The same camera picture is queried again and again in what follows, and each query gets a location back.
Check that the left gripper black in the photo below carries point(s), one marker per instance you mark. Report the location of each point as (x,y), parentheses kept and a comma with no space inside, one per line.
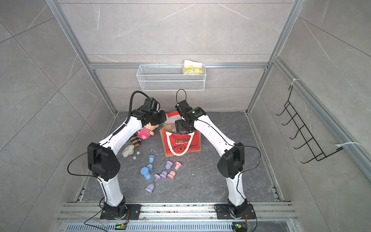
(164,117)

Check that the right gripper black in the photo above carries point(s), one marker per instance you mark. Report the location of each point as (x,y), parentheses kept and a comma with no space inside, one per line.
(180,127)

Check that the red canvas jute bag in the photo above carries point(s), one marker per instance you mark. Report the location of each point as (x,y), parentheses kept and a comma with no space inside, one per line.
(178,144)

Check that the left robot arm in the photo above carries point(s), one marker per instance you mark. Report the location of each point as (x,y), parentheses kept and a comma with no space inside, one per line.
(102,156)

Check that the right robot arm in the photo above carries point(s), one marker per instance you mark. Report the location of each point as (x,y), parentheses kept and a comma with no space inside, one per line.
(232,155)

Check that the blue hourglass left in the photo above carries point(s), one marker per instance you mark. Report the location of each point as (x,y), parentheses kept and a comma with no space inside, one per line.
(151,160)

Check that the pink hourglass middle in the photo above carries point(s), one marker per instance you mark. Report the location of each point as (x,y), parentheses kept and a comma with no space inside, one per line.
(177,165)

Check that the large blue hourglass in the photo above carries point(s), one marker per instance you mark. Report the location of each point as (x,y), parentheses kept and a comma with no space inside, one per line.
(146,173)

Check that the small purple hourglass left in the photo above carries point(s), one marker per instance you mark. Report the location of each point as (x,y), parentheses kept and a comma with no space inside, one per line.
(157,177)

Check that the pink striped plush doll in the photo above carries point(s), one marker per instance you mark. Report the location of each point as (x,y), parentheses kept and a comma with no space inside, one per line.
(146,131)

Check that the plaid brown pouch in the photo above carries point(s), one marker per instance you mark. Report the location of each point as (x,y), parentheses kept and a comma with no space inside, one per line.
(135,140)

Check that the white fluffy plush toy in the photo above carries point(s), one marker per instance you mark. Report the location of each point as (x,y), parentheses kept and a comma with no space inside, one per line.
(130,151)

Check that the yellow packet in basket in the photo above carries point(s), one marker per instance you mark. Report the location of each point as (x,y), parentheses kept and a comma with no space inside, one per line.
(192,67)

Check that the white wire mesh basket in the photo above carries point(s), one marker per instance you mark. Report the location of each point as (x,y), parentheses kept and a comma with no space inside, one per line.
(170,77)

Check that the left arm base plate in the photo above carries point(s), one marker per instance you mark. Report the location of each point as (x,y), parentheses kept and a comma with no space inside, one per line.
(131,211)

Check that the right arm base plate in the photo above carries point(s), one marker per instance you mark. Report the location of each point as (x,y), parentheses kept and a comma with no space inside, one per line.
(229,211)

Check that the black wire hook rack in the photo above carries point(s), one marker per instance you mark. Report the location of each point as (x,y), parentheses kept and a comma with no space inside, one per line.
(304,132)

